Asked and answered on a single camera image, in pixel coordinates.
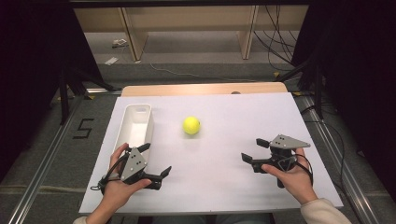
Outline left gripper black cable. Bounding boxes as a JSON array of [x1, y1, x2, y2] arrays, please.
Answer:
[[90, 152, 130, 192]]

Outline black floor cable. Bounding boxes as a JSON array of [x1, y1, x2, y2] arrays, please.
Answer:
[[301, 105, 347, 189]]

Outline bundle of black cables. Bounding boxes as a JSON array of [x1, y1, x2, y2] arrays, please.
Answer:
[[252, 4, 301, 73]]

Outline black curtain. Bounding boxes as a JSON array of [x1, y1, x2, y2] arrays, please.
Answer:
[[0, 0, 105, 183], [290, 0, 396, 195]]

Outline black tripod stand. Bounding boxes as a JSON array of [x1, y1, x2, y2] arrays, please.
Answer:
[[58, 65, 117, 126], [275, 50, 325, 121]]

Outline metal floor rail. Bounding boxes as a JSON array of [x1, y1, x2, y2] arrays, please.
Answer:
[[7, 94, 86, 224], [299, 94, 381, 224]]

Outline person's left hand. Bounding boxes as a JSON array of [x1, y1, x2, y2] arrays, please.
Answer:
[[99, 142, 153, 206]]

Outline person's right hand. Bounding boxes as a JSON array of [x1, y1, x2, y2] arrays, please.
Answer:
[[261, 147, 318, 205]]

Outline light wooden shelf unit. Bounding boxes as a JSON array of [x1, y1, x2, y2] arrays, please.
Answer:
[[74, 5, 310, 63]]

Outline small white floor device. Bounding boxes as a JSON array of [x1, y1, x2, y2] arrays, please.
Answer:
[[111, 38, 129, 49]]

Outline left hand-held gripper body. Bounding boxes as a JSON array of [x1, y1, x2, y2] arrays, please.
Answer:
[[120, 147, 163, 190]]

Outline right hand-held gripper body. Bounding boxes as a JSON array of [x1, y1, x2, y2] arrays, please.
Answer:
[[251, 133, 312, 189]]

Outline black metal frame bar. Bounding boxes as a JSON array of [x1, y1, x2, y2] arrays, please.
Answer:
[[68, 0, 313, 9]]

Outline yellow tennis ball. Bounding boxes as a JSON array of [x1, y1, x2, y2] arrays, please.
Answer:
[[182, 116, 202, 135]]

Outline white floor cable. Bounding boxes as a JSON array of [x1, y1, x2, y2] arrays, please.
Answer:
[[148, 62, 260, 84]]

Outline white plastic bin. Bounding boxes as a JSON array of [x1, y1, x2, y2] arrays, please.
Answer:
[[110, 103, 155, 166]]

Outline light wooden table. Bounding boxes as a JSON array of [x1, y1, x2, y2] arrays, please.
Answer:
[[120, 81, 289, 98]]

